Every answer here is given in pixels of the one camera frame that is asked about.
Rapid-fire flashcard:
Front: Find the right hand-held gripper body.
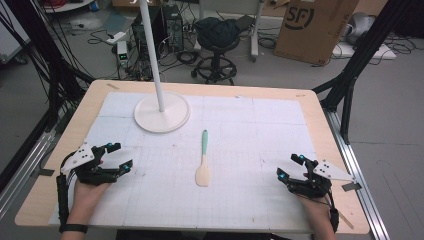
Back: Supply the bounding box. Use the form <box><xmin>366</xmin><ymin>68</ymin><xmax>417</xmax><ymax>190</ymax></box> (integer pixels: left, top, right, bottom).
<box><xmin>286</xmin><ymin>159</ymin><xmax>356</xmax><ymax>200</ymax></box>

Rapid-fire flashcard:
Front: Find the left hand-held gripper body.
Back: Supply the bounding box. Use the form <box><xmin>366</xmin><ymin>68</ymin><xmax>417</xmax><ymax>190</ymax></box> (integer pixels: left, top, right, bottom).
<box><xmin>60</xmin><ymin>142</ymin><xmax>118</xmax><ymax>186</ymax></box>

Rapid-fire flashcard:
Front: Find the wooden spatula with teal handle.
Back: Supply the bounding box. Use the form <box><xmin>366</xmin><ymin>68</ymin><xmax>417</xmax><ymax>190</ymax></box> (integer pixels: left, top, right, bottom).
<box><xmin>194</xmin><ymin>129</ymin><xmax>212</xmax><ymax>188</ymax></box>

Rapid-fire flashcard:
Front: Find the person's right hand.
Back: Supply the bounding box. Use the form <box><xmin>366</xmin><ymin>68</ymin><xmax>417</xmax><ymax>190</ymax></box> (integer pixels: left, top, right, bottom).
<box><xmin>298</xmin><ymin>194</ymin><xmax>335</xmax><ymax>231</ymax></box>

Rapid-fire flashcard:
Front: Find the person's left hand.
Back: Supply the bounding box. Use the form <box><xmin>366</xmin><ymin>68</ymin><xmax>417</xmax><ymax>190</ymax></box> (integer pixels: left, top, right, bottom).
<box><xmin>68</xmin><ymin>179</ymin><xmax>113</xmax><ymax>226</ymax></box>

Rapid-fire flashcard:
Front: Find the wooden table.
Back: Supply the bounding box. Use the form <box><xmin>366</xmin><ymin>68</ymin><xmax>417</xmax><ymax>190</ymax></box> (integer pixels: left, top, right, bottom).
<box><xmin>14</xmin><ymin>79</ymin><xmax>371</xmax><ymax>235</ymax></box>

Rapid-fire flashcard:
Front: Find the thin wooden stick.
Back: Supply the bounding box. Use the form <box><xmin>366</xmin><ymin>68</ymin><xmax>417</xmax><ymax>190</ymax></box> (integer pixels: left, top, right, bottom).
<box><xmin>336</xmin><ymin>209</ymin><xmax>355</xmax><ymax>231</ymax></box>

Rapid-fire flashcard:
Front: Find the white grid mat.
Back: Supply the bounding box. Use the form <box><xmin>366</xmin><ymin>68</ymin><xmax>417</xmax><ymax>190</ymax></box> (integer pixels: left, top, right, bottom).
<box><xmin>47</xmin><ymin>91</ymin><xmax>322</xmax><ymax>232</ymax></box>

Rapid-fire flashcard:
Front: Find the black wrist band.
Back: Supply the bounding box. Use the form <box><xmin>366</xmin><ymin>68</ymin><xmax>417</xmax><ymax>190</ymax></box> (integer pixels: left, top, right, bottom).
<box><xmin>58</xmin><ymin>223</ymin><xmax>89</xmax><ymax>234</ymax></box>

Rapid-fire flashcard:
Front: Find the white lamp stand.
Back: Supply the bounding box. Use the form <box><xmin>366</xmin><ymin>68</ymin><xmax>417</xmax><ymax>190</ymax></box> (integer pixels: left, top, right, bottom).
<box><xmin>133</xmin><ymin>0</ymin><xmax>192</xmax><ymax>135</ymax></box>

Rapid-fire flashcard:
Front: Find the small device with green light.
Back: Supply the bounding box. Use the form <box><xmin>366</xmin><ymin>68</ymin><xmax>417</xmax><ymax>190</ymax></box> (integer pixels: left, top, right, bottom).
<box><xmin>116</xmin><ymin>40</ymin><xmax>130</xmax><ymax>68</ymax></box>

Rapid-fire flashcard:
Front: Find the white power strip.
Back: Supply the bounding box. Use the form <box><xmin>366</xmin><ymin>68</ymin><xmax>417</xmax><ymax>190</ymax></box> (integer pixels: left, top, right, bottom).
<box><xmin>106</xmin><ymin>31</ymin><xmax>127</xmax><ymax>46</ymax></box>

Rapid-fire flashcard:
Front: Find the black computer tower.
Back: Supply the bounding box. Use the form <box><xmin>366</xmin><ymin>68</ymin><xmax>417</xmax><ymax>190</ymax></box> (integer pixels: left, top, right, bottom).
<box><xmin>162</xmin><ymin>4</ymin><xmax>185</xmax><ymax>53</ymax></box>
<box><xmin>131</xmin><ymin>6</ymin><xmax>164</xmax><ymax>62</ymax></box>

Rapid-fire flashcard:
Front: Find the large cardboard box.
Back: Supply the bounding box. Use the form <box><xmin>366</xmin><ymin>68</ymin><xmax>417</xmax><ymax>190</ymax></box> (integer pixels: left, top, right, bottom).
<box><xmin>273</xmin><ymin>0</ymin><xmax>360</xmax><ymax>66</ymax></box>

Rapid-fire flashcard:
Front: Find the white flat board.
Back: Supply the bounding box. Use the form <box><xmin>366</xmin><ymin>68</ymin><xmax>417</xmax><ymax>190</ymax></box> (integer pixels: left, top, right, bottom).
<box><xmin>331</xmin><ymin>42</ymin><xmax>398</xmax><ymax>61</ymax></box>

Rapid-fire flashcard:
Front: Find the white stand leg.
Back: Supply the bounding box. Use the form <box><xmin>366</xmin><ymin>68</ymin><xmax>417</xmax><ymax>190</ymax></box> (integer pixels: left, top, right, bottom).
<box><xmin>249</xmin><ymin>0</ymin><xmax>267</xmax><ymax>63</ymax></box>

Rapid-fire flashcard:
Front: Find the grey rounded appliance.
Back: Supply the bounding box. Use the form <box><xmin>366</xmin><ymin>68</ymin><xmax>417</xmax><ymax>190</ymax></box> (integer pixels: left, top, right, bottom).
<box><xmin>345</xmin><ymin>12</ymin><xmax>377</xmax><ymax>46</ymax></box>

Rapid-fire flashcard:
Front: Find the black stool with dark cloth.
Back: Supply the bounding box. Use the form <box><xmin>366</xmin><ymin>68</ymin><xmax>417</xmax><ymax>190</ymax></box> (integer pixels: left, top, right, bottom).
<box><xmin>190</xmin><ymin>16</ymin><xmax>242</xmax><ymax>86</ymax></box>

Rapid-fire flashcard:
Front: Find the black sleeved cable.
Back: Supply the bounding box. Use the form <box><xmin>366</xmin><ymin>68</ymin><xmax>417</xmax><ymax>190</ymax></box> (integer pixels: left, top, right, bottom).
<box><xmin>55</xmin><ymin>151</ymin><xmax>78</xmax><ymax>225</ymax></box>
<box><xmin>323</xmin><ymin>190</ymin><xmax>340</xmax><ymax>234</ymax></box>

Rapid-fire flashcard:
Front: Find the aluminium rail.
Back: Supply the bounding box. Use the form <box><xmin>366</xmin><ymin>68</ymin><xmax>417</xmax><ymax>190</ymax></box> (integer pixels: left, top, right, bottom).
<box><xmin>323</xmin><ymin>109</ymin><xmax>391</xmax><ymax>240</ymax></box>
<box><xmin>0</xmin><ymin>131</ymin><xmax>58</xmax><ymax>221</ymax></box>

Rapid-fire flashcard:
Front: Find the black metal frame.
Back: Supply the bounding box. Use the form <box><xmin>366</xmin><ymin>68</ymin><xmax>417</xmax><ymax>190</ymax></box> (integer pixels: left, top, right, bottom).
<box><xmin>0</xmin><ymin>0</ymin><xmax>96</xmax><ymax>194</ymax></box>
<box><xmin>311</xmin><ymin>0</ymin><xmax>414</xmax><ymax>146</ymax></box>

